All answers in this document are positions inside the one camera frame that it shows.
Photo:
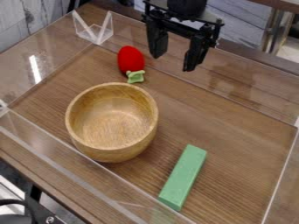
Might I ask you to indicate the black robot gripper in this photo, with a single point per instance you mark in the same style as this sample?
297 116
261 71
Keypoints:
186 18

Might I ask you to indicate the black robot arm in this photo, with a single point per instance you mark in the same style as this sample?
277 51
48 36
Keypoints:
185 18

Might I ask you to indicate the red plush strawberry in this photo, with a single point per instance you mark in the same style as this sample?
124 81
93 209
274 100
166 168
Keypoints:
132 64

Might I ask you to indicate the metal table leg background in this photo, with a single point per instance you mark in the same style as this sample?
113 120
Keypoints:
277 30

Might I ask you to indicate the round wooden bowl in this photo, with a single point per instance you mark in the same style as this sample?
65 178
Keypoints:
112 120

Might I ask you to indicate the green rectangular block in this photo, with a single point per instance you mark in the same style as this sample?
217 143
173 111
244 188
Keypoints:
185 173

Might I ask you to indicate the clear acrylic corner bracket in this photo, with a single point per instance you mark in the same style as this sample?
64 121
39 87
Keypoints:
94 33

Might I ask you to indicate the clear acrylic tray wall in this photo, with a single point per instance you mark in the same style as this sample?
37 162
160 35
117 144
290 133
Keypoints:
86 187

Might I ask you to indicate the black table frame leg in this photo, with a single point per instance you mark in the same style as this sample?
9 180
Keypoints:
42 214

